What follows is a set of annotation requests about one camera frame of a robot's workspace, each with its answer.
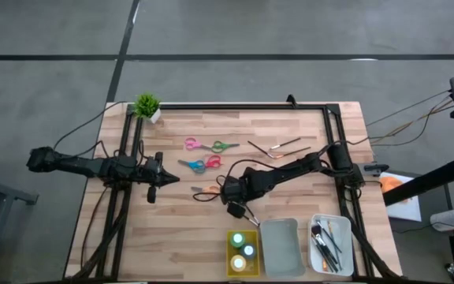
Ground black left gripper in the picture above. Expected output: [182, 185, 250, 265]
[142, 151, 180, 204]

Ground orange handled scissors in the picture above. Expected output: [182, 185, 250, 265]
[190, 185, 223, 197]

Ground black paintbrush silver ferrule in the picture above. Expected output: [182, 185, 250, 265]
[246, 205, 261, 227]
[244, 207, 259, 229]
[314, 232, 339, 273]
[315, 220, 343, 254]
[247, 140, 275, 159]

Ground red handled scissors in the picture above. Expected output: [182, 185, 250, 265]
[204, 154, 224, 170]

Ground green paint bottle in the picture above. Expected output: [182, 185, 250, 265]
[230, 232, 247, 249]

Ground brown paintbrush silver ferrule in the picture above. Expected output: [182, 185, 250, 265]
[269, 136, 302, 151]

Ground yellow paint bottle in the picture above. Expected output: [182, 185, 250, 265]
[229, 254, 248, 273]

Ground black paintbrush orange ferrule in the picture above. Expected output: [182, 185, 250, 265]
[311, 236, 329, 273]

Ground light grey plastic bin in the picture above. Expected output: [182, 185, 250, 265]
[259, 218, 307, 279]

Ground potted green plant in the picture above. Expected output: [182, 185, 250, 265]
[133, 92, 162, 125]

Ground yellow plastic basket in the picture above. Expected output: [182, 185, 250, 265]
[225, 230, 261, 278]

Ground white plastic bin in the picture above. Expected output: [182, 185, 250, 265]
[307, 213, 355, 277]

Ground orange object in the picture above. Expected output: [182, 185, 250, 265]
[381, 176, 409, 204]

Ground grey metal cart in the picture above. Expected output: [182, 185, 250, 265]
[0, 172, 39, 284]

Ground white paper sheet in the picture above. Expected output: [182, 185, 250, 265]
[380, 171, 422, 222]

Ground black support beam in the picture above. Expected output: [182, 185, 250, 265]
[382, 155, 454, 207]

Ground white paper roll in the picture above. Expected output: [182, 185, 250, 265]
[430, 207, 454, 233]

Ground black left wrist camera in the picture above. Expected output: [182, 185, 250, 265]
[143, 156, 162, 174]

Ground blue handled scissors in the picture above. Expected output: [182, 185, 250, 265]
[177, 159, 207, 175]

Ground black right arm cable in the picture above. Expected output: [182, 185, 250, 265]
[192, 159, 270, 204]

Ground green handled scissors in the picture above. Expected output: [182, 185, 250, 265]
[210, 140, 240, 155]

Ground pink handled scissors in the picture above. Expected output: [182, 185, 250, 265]
[183, 136, 213, 152]

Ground arm base mounting bracket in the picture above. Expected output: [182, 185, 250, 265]
[363, 163, 390, 178]

